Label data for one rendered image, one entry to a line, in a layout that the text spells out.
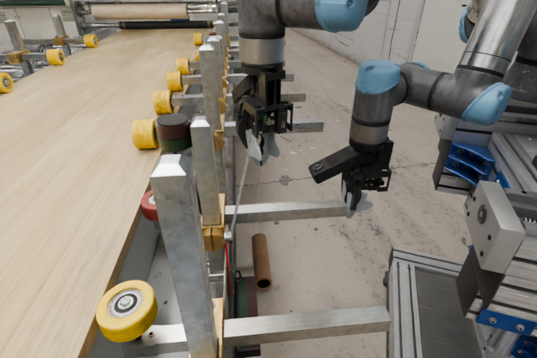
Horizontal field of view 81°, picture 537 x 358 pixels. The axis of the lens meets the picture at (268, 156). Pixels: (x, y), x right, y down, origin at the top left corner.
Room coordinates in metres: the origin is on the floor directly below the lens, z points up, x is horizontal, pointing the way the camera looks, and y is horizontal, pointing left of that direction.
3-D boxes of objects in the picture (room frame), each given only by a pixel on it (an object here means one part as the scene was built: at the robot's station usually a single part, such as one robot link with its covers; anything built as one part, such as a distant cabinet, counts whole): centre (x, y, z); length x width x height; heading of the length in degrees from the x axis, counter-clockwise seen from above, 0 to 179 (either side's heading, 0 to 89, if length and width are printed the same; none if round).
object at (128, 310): (0.29, 0.21, 0.85); 0.08 x 0.08 x 0.11
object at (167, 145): (0.50, 0.17, 1.07); 0.06 x 0.06 x 0.02
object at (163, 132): (0.50, 0.17, 1.09); 0.06 x 0.06 x 0.02
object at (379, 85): (0.58, -0.21, 1.13); 0.09 x 0.08 x 0.11; 129
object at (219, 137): (0.78, 0.15, 0.95); 0.13 x 0.06 x 0.05; 6
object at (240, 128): (0.55, 0.04, 1.07); 0.05 x 0.02 x 0.09; 116
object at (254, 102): (0.53, 0.01, 1.13); 0.09 x 0.08 x 0.12; 26
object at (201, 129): (0.51, 0.12, 0.86); 0.03 x 0.03 x 0.48; 6
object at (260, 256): (1.14, 0.04, 0.04); 0.30 x 0.08 x 0.08; 6
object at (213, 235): (0.53, 0.12, 0.85); 0.13 x 0.06 x 0.05; 6
